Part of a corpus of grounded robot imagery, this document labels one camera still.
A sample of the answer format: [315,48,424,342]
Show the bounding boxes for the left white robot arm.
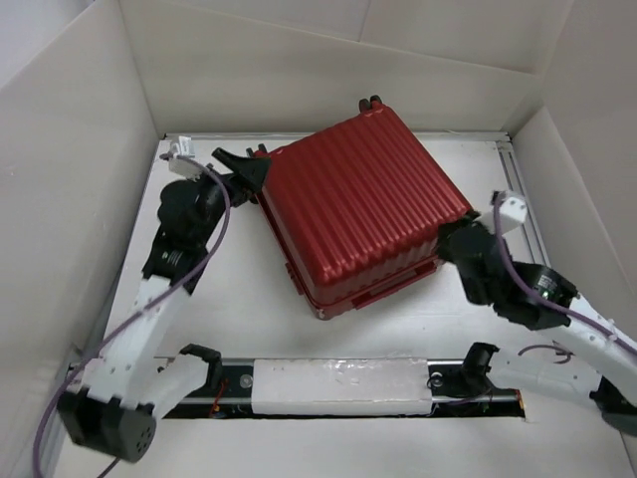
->
[56,136,272,463]

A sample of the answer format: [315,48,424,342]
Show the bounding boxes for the white foam block on rail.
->
[251,358,433,417]

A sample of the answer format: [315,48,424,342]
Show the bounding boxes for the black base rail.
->
[168,358,526,419]

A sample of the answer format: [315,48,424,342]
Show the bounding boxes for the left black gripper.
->
[188,149,271,244]

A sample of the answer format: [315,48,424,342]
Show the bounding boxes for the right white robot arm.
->
[427,191,636,436]

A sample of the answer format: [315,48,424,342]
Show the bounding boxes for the red hard-shell suitcase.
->
[248,96,477,320]

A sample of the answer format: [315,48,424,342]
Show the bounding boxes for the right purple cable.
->
[490,191,637,359]

